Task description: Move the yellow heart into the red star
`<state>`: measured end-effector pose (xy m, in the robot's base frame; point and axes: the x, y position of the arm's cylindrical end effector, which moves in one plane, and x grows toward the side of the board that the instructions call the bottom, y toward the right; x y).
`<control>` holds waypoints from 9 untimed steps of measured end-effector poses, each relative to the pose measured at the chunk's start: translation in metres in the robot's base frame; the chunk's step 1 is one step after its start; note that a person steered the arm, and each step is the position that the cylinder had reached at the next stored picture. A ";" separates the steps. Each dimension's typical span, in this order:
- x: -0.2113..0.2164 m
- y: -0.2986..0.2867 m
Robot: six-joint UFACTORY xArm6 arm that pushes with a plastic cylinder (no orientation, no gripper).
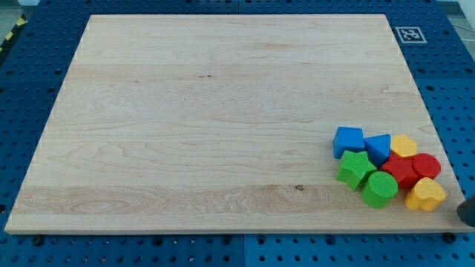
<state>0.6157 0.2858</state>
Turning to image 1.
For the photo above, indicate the dark cylindrical pusher tip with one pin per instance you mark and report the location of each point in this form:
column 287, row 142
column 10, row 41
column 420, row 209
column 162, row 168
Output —
column 466, row 213

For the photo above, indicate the yellow heart block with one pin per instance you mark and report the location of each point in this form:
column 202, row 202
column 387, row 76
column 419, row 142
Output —
column 427, row 195

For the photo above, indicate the red star block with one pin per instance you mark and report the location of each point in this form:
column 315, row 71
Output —
column 401, row 168

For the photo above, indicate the green star block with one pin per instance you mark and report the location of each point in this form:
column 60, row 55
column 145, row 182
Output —
column 355, row 168

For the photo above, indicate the red cylinder block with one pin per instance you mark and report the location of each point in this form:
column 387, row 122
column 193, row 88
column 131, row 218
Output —
column 426, row 166

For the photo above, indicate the green cylinder block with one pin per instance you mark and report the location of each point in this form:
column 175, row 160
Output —
column 380, row 188

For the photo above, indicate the yellow hexagon block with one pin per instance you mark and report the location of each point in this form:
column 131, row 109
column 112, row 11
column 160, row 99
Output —
column 403, row 145

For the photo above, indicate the blue triangle block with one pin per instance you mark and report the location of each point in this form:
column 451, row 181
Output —
column 378, row 149

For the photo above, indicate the blue cube block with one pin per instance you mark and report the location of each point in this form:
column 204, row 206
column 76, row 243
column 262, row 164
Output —
column 347, row 139

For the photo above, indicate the white fiducial marker tag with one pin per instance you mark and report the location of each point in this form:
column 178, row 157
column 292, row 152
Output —
column 410, row 35

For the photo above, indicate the light wooden board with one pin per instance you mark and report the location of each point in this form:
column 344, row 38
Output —
column 224, row 124

